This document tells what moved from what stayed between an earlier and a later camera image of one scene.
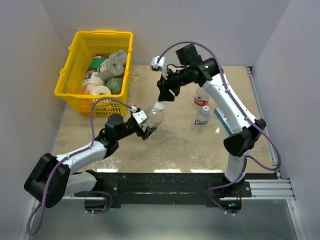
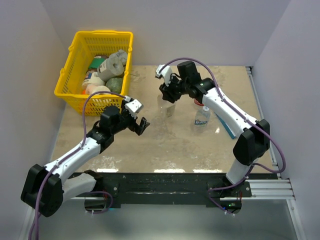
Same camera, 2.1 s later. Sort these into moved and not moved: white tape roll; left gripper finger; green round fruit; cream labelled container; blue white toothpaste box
Moved: left gripper finger
Not moved: blue white toothpaste box; green round fruit; white tape roll; cream labelled container
